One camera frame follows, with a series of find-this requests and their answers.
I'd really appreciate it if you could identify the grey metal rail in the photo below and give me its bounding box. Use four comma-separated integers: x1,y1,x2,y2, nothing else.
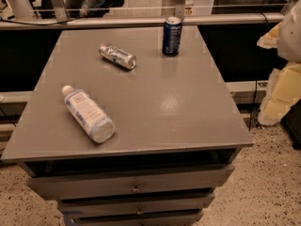
0,13,284,31

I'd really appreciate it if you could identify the clear plastic water bottle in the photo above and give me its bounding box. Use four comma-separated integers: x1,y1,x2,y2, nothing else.
62,85,115,143

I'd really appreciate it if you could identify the middle grey drawer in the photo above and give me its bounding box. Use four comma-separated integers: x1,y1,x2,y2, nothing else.
58,191,214,218

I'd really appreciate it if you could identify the white pipe column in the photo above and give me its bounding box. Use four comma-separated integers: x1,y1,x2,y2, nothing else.
6,0,37,20

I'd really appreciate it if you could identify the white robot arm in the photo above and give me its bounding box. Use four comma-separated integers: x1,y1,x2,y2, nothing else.
257,0,301,126

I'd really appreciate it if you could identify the bottom grey drawer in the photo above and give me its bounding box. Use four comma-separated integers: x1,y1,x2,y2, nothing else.
64,210,203,226

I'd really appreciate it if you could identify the blue pepsi can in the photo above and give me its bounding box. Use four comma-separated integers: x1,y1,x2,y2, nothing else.
162,17,182,57

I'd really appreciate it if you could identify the grey drawer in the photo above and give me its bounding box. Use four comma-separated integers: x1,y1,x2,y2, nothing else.
58,191,214,218
27,164,234,201
64,210,203,226

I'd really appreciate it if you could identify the grey drawer cabinet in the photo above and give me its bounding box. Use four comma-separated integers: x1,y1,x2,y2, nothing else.
0,24,255,226

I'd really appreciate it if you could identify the top grey drawer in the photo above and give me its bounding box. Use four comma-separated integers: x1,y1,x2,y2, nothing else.
27,164,234,201

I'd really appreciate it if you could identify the crushed silver can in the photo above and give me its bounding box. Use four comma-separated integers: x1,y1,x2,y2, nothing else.
99,42,136,70

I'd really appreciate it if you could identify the black cable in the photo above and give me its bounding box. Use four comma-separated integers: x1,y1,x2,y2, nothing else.
248,80,259,132

